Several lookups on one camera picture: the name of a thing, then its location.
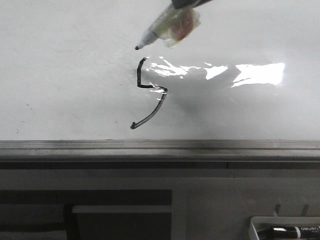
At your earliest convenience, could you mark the white whiteboard marker with tape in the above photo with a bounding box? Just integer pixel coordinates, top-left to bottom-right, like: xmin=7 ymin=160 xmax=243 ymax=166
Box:
xmin=135 ymin=0 xmax=209 ymax=50

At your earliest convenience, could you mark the white plastic marker tray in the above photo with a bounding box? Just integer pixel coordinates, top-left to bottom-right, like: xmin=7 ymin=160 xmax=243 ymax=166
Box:
xmin=248 ymin=216 xmax=320 ymax=240

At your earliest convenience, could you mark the black marker in tray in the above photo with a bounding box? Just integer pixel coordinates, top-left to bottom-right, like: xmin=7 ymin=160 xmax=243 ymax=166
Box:
xmin=257 ymin=225 xmax=320 ymax=240

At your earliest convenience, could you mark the white whiteboard with metal frame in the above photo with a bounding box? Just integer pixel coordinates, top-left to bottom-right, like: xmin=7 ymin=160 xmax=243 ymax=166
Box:
xmin=0 ymin=0 xmax=320 ymax=169

